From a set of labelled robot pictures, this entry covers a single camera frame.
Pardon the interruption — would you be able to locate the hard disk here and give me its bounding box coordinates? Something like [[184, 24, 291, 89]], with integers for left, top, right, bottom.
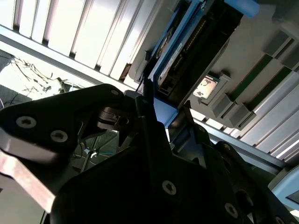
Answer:
[[140, 0, 260, 131]]

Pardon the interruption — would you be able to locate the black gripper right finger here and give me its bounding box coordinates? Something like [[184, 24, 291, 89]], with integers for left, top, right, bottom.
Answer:
[[169, 106, 299, 224]]

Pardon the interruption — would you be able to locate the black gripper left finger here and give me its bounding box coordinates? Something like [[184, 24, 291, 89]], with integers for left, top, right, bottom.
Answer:
[[0, 78, 180, 201]]

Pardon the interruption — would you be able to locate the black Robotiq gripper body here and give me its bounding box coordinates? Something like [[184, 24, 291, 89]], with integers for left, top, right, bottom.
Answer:
[[0, 144, 220, 224]]

